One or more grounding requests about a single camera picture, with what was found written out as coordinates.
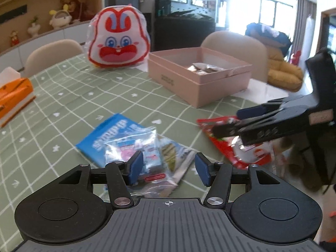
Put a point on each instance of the blue snack packet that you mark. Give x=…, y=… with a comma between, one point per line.
x=113, y=128

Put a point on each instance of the pink cardboard box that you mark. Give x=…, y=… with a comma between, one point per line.
x=183, y=89

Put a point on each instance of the beige padded chair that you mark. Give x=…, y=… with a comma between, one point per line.
x=52, y=53
x=236, y=42

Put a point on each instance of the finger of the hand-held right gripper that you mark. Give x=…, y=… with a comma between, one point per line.
x=252, y=111
x=262, y=131

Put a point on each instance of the clear pink-print snack packet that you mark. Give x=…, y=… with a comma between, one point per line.
x=126, y=147

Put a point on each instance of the grey curtain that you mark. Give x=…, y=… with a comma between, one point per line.
x=305, y=26

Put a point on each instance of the bunny-face plastic bag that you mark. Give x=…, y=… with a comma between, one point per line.
x=118, y=39

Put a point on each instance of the brown snack packet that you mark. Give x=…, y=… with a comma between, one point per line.
x=214, y=70

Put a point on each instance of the small red figurine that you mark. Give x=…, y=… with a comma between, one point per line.
x=14, y=38

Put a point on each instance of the glass fish tank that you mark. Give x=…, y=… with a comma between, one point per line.
x=189, y=6

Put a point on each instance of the flat screen television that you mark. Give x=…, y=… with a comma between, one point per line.
x=331, y=35

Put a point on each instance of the large window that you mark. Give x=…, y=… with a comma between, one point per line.
x=262, y=5

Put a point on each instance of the white plush toy yellow ears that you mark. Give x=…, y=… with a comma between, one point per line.
x=61, y=18

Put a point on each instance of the silver green-striped snack packet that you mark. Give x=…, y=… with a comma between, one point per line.
x=170, y=152

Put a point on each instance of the black fish tank cabinet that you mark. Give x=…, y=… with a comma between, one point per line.
x=181, y=32

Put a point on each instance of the dark blue jacket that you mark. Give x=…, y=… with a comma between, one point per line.
x=270, y=35

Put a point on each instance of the small figurine white pot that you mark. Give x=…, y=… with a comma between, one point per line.
x=33, y=29

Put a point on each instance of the red decoration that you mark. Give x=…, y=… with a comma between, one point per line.
x=296, y=57

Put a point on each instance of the green checked tablecloth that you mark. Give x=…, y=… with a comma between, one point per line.
x=65, y=92

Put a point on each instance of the yellow puffer jacket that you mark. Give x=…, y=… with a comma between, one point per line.
x=284, y=73

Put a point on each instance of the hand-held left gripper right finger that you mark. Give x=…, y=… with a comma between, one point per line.
x=202, y=169

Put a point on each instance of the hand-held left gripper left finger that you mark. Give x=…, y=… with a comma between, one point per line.
x=136, y=166

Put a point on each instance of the brown plush toy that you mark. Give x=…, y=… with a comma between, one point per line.
x=76, y=8

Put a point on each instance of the red snack packet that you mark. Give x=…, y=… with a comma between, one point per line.
x=252, y=155

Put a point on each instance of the orange tissue box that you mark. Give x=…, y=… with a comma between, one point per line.
x=15, y=94

